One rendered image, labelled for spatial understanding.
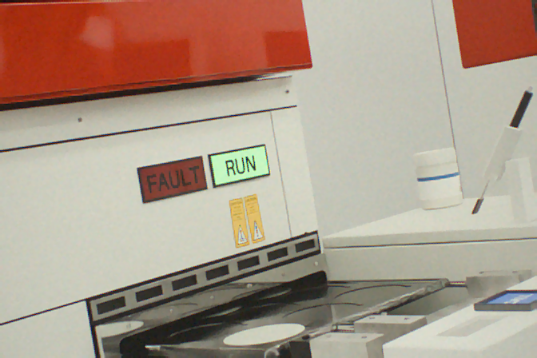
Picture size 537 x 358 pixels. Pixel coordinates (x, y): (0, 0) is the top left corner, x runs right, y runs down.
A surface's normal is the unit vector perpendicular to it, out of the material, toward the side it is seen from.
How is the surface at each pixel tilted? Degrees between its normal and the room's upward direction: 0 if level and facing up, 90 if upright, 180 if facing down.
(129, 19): 90
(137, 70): 90
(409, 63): 90
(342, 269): 90
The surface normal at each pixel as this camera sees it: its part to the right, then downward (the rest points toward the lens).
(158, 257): 0.72, -0.08
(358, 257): -0.68, 0.15
